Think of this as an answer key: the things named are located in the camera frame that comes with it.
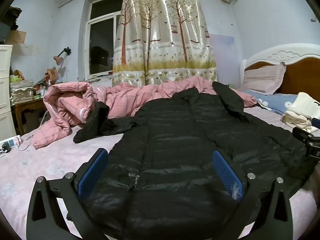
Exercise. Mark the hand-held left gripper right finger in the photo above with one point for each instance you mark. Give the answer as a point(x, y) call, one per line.
point(226, 172)

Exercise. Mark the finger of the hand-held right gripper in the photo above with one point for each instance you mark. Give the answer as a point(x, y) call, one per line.
point(301, 133)
point(316, 123)

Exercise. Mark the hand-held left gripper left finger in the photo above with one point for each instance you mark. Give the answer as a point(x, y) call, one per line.
point(92, 172)

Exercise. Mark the black puffer jacket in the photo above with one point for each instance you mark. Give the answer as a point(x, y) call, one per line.
point(175, 142)

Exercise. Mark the white folded clothes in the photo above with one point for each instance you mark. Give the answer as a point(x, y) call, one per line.
point(300, 112)

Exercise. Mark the blue floral pillow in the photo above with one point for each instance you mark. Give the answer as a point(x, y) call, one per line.
point(277, 102)

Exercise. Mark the white wooden bed headboard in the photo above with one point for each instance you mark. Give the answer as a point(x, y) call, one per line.
point(300, 72)

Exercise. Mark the pink pillow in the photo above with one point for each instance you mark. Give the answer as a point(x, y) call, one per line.
point(265, 78)

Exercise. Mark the pink checked quilt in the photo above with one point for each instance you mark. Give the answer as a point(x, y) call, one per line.
point(65, 105)

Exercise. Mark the white power strip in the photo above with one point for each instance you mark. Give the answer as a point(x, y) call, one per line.
point(11, 142)

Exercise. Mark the wooden side table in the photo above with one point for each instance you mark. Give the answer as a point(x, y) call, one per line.
point(18, 110)

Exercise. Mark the brown snack bag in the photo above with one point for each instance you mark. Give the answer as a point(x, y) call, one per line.
point(51, 74)

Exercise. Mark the stack of folded fabrics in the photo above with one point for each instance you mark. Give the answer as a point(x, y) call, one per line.
point(21, 92)

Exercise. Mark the white drawer cabinet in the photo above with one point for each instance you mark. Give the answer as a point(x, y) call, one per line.
point(6, 92)

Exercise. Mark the white framed window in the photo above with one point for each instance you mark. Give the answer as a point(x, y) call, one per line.
point(100, 35)

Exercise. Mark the tree print curtain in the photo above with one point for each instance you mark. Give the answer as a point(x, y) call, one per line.
point(162, 42)

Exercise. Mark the cardboard box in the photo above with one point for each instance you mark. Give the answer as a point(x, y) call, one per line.
point(17, 37)

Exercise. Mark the dark bags pile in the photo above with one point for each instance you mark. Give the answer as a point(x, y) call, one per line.
point(10, 20)

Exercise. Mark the pale purple wall panel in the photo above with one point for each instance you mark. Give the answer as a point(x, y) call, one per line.
point(225, 60)

